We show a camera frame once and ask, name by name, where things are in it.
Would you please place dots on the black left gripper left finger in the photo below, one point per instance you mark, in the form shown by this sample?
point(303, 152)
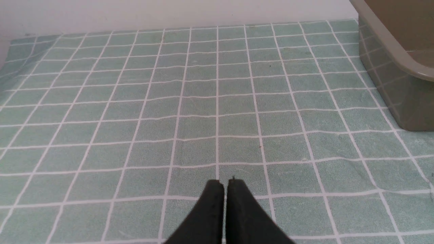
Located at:
point(204, 224)

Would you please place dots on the olive green plastic bin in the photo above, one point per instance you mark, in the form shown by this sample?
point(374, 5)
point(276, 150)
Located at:
point(396, 47)

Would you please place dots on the green checkered tablecloth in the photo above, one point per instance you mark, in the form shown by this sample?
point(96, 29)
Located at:
point(110, 137)

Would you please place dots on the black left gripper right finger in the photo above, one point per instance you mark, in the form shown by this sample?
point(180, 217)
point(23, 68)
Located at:
point(246, 221)

